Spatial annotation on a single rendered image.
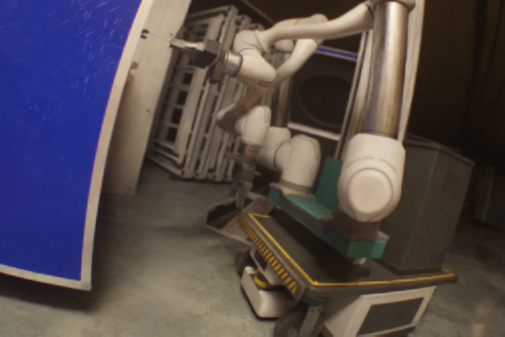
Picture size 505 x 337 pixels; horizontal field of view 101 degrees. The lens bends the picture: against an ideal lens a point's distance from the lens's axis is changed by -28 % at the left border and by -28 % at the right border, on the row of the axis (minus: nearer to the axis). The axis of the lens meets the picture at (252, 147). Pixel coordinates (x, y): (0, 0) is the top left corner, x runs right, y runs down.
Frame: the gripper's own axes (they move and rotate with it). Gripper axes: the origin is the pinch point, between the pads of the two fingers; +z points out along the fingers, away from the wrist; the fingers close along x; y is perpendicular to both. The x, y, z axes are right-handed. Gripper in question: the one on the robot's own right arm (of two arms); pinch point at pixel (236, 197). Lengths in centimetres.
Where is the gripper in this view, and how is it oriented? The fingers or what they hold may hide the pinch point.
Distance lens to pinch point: 114.9
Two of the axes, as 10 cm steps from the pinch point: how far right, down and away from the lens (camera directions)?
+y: 9.2, 2.4, 3.2
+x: -3.0, -1.2, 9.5
